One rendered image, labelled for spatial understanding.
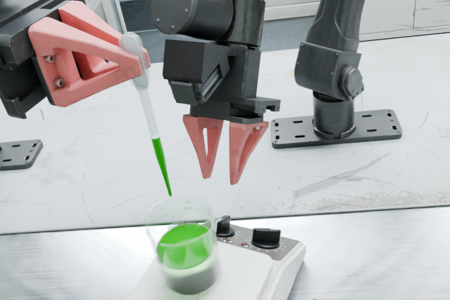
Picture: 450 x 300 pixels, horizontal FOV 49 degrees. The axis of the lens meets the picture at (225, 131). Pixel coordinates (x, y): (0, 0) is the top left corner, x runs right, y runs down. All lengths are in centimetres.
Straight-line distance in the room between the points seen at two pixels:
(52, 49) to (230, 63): 20
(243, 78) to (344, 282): 26
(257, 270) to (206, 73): 20
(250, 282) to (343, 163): 31
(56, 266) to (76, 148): 26
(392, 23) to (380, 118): 216
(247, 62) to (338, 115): 28
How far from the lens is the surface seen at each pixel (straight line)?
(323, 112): 76
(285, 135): 79
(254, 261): 51
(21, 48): 38
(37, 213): 79
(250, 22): 53
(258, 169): 75
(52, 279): 69
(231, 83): 51
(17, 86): 41
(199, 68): 45
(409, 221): 68
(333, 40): 70
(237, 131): 52
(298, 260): 59
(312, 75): 71
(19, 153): 92
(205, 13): 48
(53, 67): 40
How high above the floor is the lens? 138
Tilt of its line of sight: 35 degrees down
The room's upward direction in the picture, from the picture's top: 9 degrees counter-clockwise
